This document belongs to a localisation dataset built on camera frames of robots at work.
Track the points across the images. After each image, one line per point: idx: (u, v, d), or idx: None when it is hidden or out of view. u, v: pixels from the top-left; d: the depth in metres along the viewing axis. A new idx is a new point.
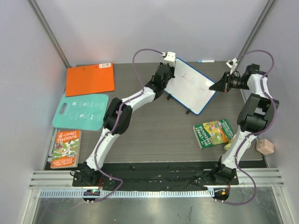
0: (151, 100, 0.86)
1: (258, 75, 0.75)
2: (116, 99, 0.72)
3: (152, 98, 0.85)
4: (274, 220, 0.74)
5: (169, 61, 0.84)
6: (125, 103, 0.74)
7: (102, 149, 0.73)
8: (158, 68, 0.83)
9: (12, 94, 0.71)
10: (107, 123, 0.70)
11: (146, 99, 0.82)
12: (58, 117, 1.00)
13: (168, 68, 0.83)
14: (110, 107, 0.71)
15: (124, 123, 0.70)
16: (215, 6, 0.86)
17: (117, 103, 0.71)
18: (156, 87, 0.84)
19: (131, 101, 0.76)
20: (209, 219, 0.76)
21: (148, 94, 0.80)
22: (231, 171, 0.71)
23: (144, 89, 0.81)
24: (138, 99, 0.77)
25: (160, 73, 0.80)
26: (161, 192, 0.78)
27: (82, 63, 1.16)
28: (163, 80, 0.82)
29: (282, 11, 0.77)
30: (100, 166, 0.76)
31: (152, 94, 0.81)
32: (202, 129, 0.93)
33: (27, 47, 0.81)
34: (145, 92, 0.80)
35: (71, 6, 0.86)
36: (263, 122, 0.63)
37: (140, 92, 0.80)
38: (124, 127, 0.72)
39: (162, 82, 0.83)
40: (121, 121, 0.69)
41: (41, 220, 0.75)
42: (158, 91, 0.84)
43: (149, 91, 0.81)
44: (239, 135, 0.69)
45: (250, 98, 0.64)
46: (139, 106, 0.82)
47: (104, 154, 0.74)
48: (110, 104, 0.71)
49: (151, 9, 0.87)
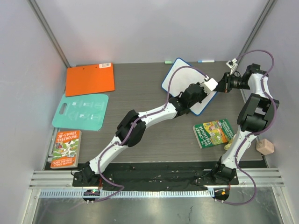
0: (172, 117, 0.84)
1: (258, 74, 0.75)
2: (132, 111, 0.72)
3: (173, 115, 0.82)
4: (274, 220, 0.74)
5: (208, 87, 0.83)
6: (141, 118, 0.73)
7: (108, 155, 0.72)
8: (189, 87, 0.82)
9: (12, 94, 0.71)
10: (119, 132, 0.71)
11: (166, 116, 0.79)
12: (58, 117, 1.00)
13: (200, 89, 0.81)
14: (126, 118, 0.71)
15: (135, 138, 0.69)
16: (215, 6, 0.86)
17: (133, 116, 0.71)
18: (180, 105, 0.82)
19: (147, 116, 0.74)
20: (209, 219, 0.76)
21: (168, 111, 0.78)
22: (231, 171, 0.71)
23: (166, 105, 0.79)
24: (154, 115, 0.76)
25: (189, 92, 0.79)
26: (161, 192, 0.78)
27: (82, 63, 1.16)
28: (191, 99, 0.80)
29: (282, 12, 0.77)
30: (102, 171, 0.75)
31: (173, 112, 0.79)
32: (202, 129, 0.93)
33: (28, 47, 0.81)
34: (166, 109, 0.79)
35: (71, 6, 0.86)
36: (262, 121, 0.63)
37: (161, 108, 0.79)
38: (136, 141, 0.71)
39: (189, 101, 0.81)
40: (132, 135, 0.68)
41: (41, 220, 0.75)
42: (181, 109, 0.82)
43: (170, 109, 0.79)
44: (239, 134, 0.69)
45: (251, 98, 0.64)
46: (158, 122, 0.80)
47: (109, 160, 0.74)
48: (127, 115, 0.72)
49: (151, 9, 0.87)
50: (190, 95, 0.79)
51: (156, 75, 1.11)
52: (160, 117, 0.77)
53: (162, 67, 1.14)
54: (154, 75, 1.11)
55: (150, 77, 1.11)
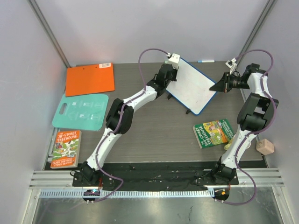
0: (153, 99, 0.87)
1: (258, 73, 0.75)
2: (117, 100, 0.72)
3: (154, 96, 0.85)
4: (274, 220, 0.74)
5: (173, 61, 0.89)
6: (126, 103, 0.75)
7: (103, 147, 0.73)
8: (161, 66, 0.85)
9: (13, 94, 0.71)
10: (110, 123, 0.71)
11: (147, 98, 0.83)
12: (58, 117, 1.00)
13: (171, 67, 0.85)
14: (112, 108, 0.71)
15: (126, 123, 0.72)
16: (215, 6, 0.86)
17: (119, 104, 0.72)
18: (158, 86, 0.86)
19: (132, 101, 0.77)
20: (209, 219, 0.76)
21: (149, 93, 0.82)
22: (231, 171, 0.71)
23: (146, 88, 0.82)
24: (138, 99, 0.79)
25: (163, 71, 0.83)
26: (161, 192, 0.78)
27: (82, 63, 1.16)
28: (166, 78, 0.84)
29: (282, 12, 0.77)
30: (101, 165, 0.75)
31: (153, 92, 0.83)
32: (202, 129, 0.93)
33: (28, 47, 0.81)
34: (146, 91, 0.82)
35: (71, 6, 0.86)
36: (262, 120, 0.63)
37: (142, 91, 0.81)
38: (127, 127, 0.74)
39: (165, 80, 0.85)
40: (124, 121, 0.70)
41: (41, 220, 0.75)
42: (160, 89, 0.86)
43: (150, 90, 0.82)
44: (239, 134, 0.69)
45: (250, 98, 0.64)
46: (142, 104, 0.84)
47: (106, 153, 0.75)
48: (112, 105, 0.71)
49: (151, 9, 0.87)
50: (164, 73, 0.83)
51: None
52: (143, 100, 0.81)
53: None
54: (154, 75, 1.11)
55: (150, 77, 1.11)
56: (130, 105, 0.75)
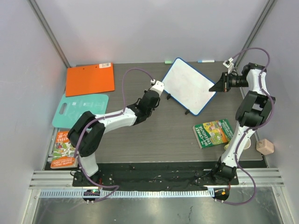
0: (131, 125, 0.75)
1: (257, 70, 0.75)
2: (87, 113, 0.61)
3: (132, 122, 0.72)
4: (274, 220, 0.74)
5: (157, 90, 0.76)
6: (98, 120, 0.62)
7: (84, 163, 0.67)
8: (148, 90, 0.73)
9: (13, 94, 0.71)
10: (73, 141, 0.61)
11: (125, 121, 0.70)
12: (58, 117, 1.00)
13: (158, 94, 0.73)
14: (80, 121, 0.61)
15: (90, 145, 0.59)
16: (215, 6, 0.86)
17: (87, 119, 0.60)
18: (139, 110, 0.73)
19: (105, 119, 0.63)
20: (209, 219, 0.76)
21: (128, 115, 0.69)
22: (231, 169, 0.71)
23: (124, 109, 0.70)
24: (114, 118, 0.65)
25: (148, 97, 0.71)
26: (161, 192, 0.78)
27: (82, 63, 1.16)
28: (150, 105, 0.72)
29: (282, 11, 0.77)
30: (96, 169, 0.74)
31: (132, 116, 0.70)
32: (202, 129, 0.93)
33: (28, 47, 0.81)
34: (125, 113, 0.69)
35: (71, 6, 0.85)
36: (259, 116, 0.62)
37: (120, 111, 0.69)
38: (93, 148, 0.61)
39: (148, 108, 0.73)
40: (86, 141, 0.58)
41: (41, 220, 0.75)
42: (141, 115, 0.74)
43: (130, 113, 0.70)
44: (238, 130, 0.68)
45: (248, 95, 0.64)
46: (115, 128, 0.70)
47: (91, 162, 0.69)
48: (80, 119, 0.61)
49: (150, 9, 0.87)
50: (149, 102, 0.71)
51: (156, 75, 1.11)
52: (119, 122, 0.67)
53: (161, 67, 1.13)
54: (153, 75, 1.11)
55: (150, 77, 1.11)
56: (102, 122, 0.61)
